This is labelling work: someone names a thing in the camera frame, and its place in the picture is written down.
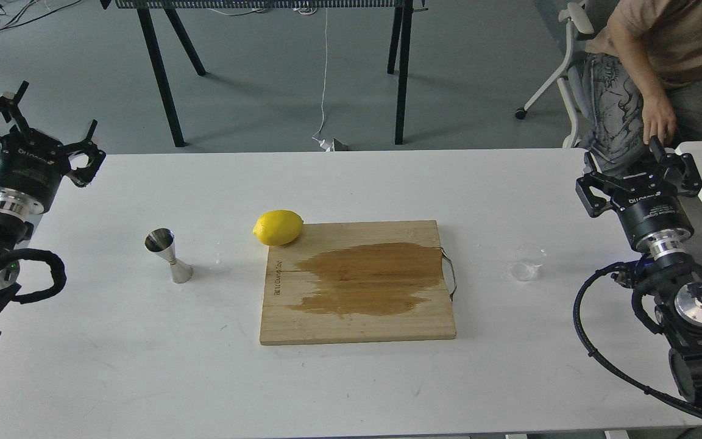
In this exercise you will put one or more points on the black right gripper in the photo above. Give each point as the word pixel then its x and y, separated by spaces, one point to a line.
pixel 644 209

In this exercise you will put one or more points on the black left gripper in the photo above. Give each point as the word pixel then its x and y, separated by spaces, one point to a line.
pixel 27 167

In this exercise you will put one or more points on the clear plastic measuring cup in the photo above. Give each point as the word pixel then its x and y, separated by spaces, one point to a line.
pixel 527 263

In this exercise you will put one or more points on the steel double jigger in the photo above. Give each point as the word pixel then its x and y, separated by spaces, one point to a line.
pixel 161 242

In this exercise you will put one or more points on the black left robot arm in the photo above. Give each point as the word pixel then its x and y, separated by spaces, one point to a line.
pixel 85 160

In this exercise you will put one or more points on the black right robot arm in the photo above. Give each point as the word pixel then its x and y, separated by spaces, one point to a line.
pixel 666 281

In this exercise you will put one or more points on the person's right hand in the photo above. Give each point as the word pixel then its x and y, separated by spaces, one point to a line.
pixel 659 120

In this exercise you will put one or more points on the seated person in beige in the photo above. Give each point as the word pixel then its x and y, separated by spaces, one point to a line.
pixel 646 48

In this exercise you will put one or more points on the white office chair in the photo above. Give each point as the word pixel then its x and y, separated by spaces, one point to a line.
pixel 582 20

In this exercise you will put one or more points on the yellow lemon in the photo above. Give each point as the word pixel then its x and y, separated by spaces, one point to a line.
pixel 278 227

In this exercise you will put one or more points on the wooden cutting board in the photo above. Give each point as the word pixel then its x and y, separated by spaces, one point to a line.
pixel 357 282

